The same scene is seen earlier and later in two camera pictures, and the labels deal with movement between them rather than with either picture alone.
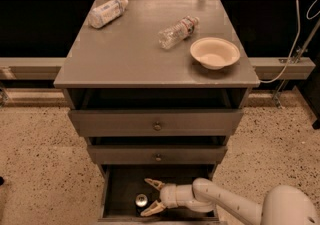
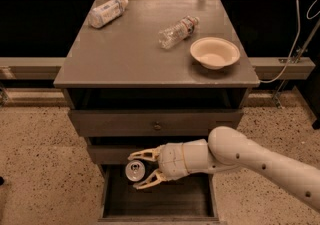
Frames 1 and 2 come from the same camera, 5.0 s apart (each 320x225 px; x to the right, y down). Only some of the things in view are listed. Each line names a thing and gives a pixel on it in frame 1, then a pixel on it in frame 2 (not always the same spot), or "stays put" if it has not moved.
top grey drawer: x=156 y=122 stays put
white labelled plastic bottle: x=106 y=12 stays put
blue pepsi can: x=141 y=200 → x=135 y=171
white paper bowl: x=214 y=53 stays put
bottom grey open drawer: x=120 y=184 stays put
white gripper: x=169 y=195 → x=171 y=161
